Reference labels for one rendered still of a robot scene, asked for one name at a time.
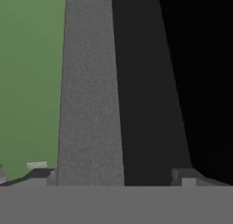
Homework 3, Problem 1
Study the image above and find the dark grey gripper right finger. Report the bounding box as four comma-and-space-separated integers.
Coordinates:
170, 168, 233, 187

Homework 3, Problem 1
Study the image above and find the small grey object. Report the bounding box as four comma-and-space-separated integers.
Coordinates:
0, 163, 8, 184

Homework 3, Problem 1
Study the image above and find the small beige block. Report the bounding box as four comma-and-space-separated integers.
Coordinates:
25, 160, 48, 171

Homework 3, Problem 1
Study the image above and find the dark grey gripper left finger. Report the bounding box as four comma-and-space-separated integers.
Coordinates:
0, 168, 58, 187

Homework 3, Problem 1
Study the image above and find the black microwave oven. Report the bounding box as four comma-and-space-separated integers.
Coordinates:
157, 0, 233, 186

